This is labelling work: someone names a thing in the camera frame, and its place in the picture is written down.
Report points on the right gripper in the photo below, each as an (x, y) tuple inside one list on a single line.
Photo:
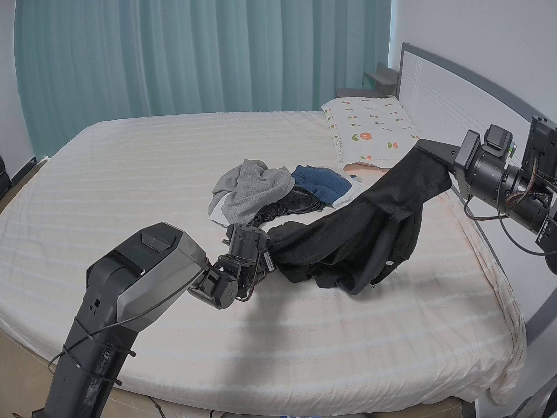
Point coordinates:
[(483, 176)]

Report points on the black T-shirt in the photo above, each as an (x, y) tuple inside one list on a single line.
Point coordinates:
[(357, 233)]

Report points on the black chest of drawers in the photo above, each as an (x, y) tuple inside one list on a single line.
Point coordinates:
[(4, 176)]

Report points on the bed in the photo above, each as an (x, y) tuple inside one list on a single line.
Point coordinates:
[(304, 355)]

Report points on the grey bedside table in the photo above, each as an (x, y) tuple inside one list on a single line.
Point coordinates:
[(378, 79)]

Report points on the blue-green curtain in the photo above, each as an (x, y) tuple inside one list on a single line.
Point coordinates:
[(196, 37)]

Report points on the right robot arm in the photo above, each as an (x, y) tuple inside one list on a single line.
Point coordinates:
[(528, 216)]

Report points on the white printed pillow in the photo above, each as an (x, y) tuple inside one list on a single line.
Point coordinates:
[(374, 124)]

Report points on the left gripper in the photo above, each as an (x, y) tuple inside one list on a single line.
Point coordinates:
[(256, 268)]

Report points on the pile of clothes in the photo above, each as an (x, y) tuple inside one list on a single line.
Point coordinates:
[(252, 185)]

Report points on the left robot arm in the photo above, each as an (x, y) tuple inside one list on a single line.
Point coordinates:
[(143, 272)]

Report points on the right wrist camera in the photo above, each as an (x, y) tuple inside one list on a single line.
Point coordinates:
[(498, 140)]

